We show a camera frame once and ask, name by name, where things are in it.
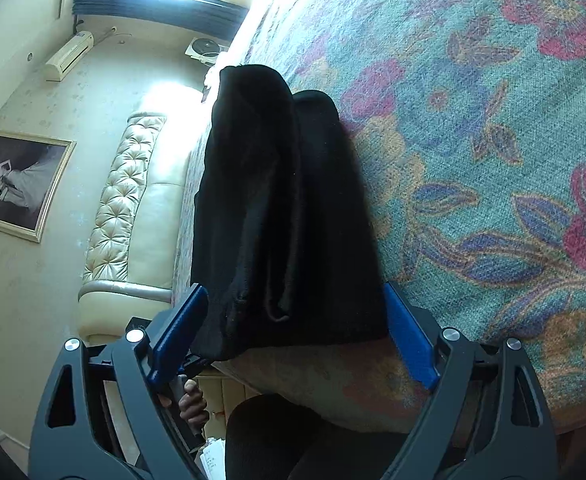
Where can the white wall air conditioner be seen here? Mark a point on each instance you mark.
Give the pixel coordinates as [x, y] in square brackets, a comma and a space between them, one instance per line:
[69, 55]

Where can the white paper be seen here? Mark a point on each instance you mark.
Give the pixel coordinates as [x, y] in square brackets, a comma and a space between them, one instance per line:
[212, 460]

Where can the dark blue curtain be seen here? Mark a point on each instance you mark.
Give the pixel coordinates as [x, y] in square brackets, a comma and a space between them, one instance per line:
[158, 7]

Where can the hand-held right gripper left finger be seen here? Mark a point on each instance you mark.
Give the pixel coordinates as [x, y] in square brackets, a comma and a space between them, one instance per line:
[178, 330]

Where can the person's leg in black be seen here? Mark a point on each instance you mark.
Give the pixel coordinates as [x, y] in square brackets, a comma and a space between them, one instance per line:
[298, 440]

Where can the person's left hand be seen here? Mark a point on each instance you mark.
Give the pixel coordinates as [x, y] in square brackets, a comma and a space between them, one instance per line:
[194, 405]

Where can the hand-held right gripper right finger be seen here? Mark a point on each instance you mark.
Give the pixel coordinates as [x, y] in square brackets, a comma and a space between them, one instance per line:
[408, 335]

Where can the small dark phone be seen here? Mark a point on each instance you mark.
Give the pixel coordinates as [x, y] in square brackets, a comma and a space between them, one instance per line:
[206, 95]

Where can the gold framed wall picture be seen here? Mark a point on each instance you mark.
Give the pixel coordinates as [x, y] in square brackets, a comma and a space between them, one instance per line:
[15, 182]

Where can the black pants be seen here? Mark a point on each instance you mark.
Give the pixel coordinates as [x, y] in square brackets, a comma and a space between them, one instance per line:
[283, 220]

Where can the cream tufted leather headboard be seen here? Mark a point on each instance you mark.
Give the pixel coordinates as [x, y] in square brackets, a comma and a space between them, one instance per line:
[128, 220]

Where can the white box fan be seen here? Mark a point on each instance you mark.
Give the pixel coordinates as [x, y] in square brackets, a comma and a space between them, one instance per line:
[203, 49]

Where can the floral bedspread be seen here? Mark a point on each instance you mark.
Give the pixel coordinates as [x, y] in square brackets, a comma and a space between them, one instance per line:
[473, 135]

